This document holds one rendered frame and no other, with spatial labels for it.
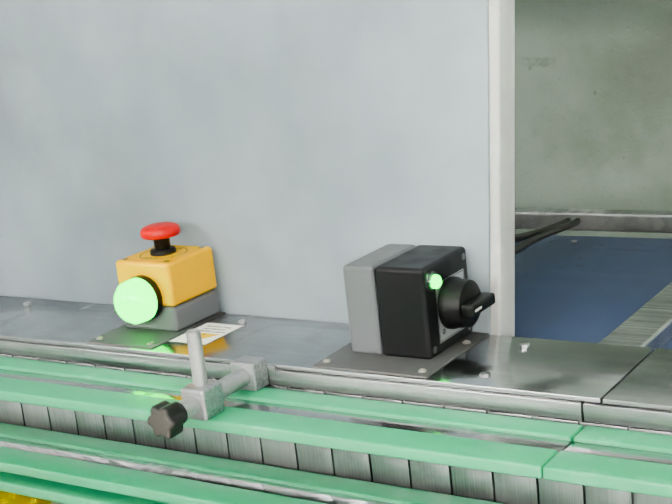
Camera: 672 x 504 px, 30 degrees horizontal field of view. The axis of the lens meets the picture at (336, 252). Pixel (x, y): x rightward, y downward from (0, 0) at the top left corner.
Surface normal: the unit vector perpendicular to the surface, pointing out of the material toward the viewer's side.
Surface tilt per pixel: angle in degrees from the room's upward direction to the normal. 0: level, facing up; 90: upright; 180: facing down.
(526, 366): 90
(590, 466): 90
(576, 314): 90
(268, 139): 0
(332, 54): 0
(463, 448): 90
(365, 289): 0
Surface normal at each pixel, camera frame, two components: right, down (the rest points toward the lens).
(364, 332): -0.54, 0.25
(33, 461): -0.11, -0.97
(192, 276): 0.83, 0.04
